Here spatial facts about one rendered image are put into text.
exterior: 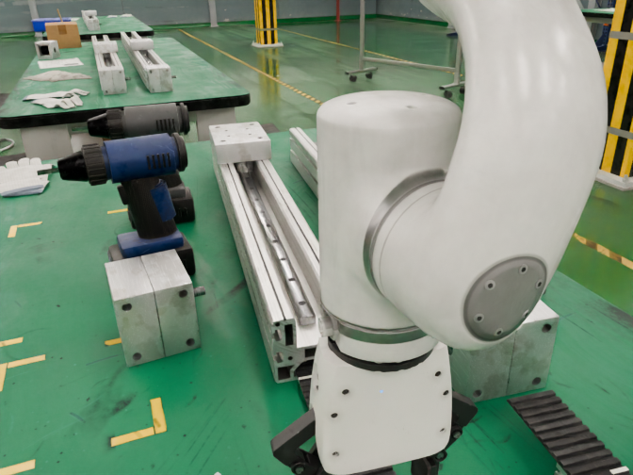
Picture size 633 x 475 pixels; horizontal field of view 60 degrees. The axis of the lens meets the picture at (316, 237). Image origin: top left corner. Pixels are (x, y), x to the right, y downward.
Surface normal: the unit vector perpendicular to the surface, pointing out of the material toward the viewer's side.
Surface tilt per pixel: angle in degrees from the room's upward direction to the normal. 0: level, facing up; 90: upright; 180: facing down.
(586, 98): 62
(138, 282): 0
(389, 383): 87
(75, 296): 0
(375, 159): 90
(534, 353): 90
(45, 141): 90
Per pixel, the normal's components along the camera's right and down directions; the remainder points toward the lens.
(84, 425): -0.02, -0.90
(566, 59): 0.48, -0.25
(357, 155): -0.49, 0.38
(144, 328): 0.42, 0.38
